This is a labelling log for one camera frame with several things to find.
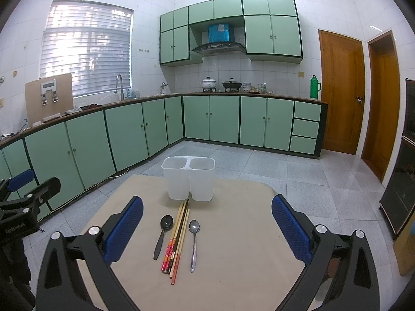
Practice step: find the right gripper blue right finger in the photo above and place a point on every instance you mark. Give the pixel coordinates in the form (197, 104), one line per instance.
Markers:
(345, 261)

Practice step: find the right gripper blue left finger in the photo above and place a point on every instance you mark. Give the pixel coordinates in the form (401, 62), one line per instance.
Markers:
(61, 286)

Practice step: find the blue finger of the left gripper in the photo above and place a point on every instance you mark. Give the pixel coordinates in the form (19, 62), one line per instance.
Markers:
(22, 179)
(42, 193)

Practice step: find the black plastic spoon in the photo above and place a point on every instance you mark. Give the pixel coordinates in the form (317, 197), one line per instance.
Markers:
(166, 224)

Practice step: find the red orange bamboo chopstick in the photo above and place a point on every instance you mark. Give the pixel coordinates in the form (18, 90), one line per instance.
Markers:
(173, 243)

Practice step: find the plain wooden chopstick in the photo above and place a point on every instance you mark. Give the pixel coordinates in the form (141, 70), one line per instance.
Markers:
(177, 249)

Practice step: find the silver metal spoon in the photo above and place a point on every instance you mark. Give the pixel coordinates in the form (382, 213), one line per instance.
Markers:
(194, 228)

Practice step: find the red patterned bamboo chopstick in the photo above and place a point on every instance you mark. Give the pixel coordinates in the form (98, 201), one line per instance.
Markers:
(172, 240)

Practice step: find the black chopstick silver band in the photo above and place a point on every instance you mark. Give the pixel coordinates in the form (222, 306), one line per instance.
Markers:
(174, 250)

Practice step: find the red wooden chopstick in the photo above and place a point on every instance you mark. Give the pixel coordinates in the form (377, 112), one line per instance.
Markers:
(180, 246)

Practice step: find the green lower kitchen cabinets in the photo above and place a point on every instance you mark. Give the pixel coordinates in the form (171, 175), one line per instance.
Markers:
(86, 148)

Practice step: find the chrome kitchen faucet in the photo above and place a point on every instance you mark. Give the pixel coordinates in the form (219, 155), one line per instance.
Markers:
(119, 88)

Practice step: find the black glass cabinet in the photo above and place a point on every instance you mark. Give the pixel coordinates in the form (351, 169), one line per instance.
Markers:
(397, 203)

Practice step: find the white double utensil holder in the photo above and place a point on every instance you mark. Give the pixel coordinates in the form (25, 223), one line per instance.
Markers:
(186, 176)

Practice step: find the cardboard panel with device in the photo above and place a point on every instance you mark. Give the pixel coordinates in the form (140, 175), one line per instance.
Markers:
(47, 97)

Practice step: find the brown wooden door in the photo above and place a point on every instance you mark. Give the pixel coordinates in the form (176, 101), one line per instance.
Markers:
(343, 89)
(384, 104)

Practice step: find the window with white blinds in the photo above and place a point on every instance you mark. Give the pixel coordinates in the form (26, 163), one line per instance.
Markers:
(90, 40)

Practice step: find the white cooking pot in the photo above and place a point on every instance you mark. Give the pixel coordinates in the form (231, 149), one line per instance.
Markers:
(209, 84)

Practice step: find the green thermos bottle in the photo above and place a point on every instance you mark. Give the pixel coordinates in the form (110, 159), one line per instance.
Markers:
(315, 87)

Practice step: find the black wok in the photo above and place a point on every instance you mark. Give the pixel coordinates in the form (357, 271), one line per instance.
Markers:
(231, 85)

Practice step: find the black range hood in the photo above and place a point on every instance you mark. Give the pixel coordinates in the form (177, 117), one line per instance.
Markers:
(217, 48)

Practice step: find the blue box above hood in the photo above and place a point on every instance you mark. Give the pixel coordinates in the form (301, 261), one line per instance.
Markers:
(222, 32)

